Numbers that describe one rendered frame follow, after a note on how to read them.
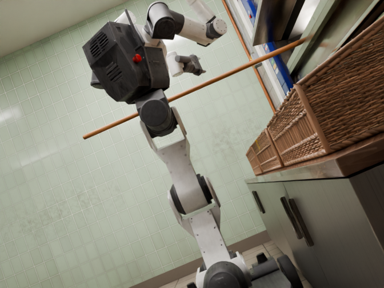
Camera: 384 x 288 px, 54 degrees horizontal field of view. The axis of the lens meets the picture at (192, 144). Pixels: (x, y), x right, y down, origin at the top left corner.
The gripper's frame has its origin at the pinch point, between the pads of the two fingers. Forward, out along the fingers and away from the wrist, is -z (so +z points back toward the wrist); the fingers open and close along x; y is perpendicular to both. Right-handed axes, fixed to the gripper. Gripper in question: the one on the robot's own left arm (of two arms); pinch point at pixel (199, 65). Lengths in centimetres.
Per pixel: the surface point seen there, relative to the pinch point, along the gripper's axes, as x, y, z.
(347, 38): 34, 78, 23
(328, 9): 16, 74, 9
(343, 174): 72, 87, 126
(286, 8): -9, 48, -30
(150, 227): 76, -151, -63
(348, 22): 28, 80, 19
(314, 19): 12, 64, -6
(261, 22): -11.4, 31.7, -31.7
